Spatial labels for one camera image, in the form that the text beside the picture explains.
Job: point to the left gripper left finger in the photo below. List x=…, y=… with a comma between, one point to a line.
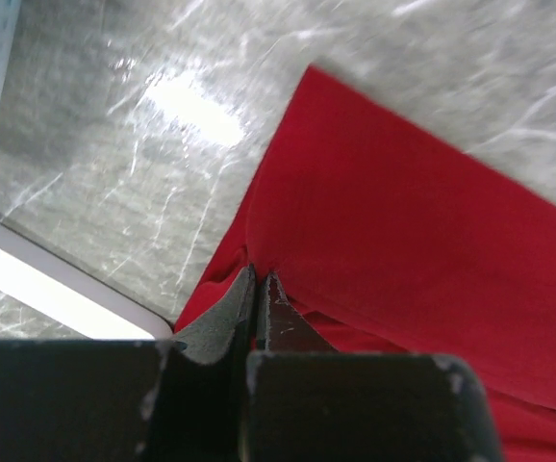
x=176, y=399

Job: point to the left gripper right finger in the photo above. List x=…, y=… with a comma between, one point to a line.
x=308, y=402

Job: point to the dark red t shirt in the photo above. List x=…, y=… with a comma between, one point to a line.
x=386, y=238

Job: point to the white clothes rack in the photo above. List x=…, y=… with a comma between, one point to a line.
x=45, y=282

